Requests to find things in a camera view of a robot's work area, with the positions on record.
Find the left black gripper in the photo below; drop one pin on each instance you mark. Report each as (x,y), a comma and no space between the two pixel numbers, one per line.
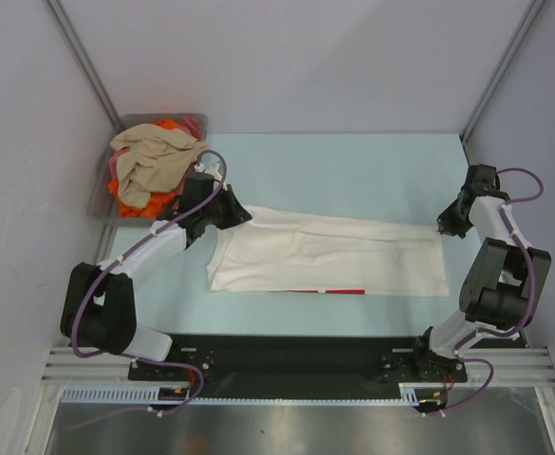
(237,213)

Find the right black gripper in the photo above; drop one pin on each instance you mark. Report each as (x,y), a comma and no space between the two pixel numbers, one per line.
(449,226)

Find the white Coca-Cola t-shirt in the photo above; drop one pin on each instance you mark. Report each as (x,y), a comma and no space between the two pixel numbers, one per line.
(281,251)

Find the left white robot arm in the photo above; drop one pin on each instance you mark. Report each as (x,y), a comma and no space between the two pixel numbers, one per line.
(100,308)

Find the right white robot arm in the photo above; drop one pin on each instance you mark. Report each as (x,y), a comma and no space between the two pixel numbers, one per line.
(501,291)

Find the orange t-shirt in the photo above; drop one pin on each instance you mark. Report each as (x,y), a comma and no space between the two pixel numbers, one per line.
(144,176)

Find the beige t-shirt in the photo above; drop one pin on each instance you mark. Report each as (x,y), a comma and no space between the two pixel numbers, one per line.
(156,161)

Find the grey plastic tray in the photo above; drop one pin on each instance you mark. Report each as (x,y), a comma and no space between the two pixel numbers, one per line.
(102,205)

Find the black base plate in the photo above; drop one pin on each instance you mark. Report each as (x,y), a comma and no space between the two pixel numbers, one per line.
(303,368)

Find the white slotted cable duct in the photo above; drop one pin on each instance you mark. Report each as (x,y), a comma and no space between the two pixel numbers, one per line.
(406,395)

